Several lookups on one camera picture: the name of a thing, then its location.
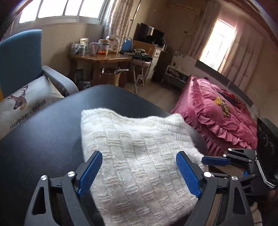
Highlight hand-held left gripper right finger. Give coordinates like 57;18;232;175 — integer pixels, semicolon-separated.
176;151;253;226

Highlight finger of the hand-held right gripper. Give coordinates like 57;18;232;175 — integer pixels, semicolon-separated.
238;169;258;194
202;148;258;169

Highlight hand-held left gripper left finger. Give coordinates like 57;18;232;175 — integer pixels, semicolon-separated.
24;151;103;226

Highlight white knit sweater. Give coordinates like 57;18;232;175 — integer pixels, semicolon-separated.
80;108;207;226

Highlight dark red clothes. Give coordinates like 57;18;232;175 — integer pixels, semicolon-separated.
219;91;244;109

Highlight dark clothes pile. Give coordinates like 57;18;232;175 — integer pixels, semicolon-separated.
130;49;153;60

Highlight yellow printed cloth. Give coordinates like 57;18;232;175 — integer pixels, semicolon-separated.
214;97;231;118

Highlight grey bed headboard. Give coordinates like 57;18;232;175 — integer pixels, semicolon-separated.
194;60;254;107

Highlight deer print pillow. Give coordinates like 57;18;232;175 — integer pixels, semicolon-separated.
0;75;66;139

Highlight black plastic bag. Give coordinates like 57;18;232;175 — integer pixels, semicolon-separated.
75;70;92;91

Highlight low white shelf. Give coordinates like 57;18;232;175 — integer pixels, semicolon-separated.
164;51;191;89

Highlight paper shopping bag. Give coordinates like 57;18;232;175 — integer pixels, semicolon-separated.
101;67;122;87

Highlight pink curtain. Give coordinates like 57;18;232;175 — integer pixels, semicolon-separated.
224;15;262;87

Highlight white cabinet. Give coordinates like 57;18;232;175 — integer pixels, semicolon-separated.
152;43;168;81

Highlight wooden desk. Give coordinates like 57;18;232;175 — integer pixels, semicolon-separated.
69;52;132;86

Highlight small bright window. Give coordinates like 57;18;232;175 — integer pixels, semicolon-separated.
200;18;236;70

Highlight large lidded glass jar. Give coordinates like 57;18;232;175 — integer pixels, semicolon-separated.
98;39;110;52

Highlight white kitchen appliance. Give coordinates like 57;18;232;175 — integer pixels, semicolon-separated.
109;37;120;53

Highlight grey yellow blue sofa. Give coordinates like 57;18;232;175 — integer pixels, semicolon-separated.
0;29;80;98

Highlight blue folding chair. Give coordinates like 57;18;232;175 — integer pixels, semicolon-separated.
120;37;153;93

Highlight black television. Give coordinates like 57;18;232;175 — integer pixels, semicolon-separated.
133;23;165;44

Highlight patterned beige curtain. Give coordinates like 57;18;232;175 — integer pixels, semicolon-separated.
102;0;141;44

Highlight large barred window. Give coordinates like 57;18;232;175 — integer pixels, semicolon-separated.
18;0;109;24

